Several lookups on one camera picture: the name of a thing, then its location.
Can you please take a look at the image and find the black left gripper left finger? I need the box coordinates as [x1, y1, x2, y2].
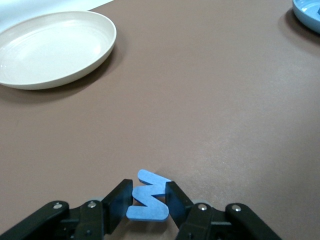
[0, 178, 134, 240]

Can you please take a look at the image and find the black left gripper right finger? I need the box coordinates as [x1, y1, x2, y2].
[164, 181, 283, 240]

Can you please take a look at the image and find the blue foam capital letter M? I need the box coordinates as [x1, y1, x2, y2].
[126, 169, 173, 223]

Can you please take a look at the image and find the beige round plate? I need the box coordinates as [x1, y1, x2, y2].
[0, 10, 118, 91]

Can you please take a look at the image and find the blue round plate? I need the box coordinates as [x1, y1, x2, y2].
[291, 0, 320, 35]

